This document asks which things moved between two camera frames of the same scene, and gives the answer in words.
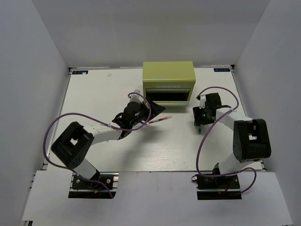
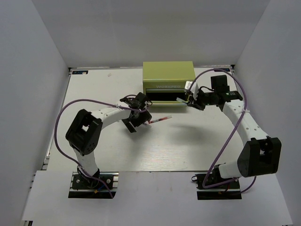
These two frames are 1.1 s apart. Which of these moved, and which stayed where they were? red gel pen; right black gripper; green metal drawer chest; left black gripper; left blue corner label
Moved: left black gripper; right black gripper
Stayed: left blue corner label; green metal drawer chest; red gel pen
